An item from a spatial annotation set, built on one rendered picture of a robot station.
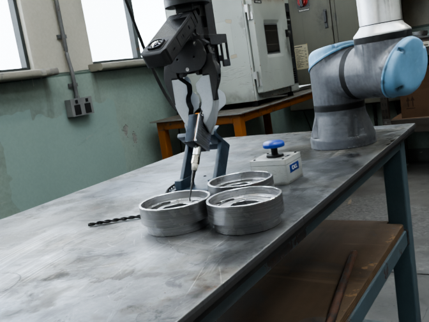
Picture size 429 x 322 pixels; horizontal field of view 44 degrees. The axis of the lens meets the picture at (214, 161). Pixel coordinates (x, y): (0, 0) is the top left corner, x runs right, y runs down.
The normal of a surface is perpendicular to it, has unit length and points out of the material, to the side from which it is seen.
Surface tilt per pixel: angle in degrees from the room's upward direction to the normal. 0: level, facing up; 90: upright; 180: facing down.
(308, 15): 90
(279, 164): 90
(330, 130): 72
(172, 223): 90
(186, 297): 0
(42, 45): 90
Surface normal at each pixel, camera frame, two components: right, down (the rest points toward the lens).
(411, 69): 0.59, 0.18
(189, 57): -0.47, 0.22
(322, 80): -0.80, 0.22
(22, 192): 0.85, -0.04
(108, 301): -0.15, -0.97
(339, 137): -0.37, -0.09
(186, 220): 0.33, 0.11
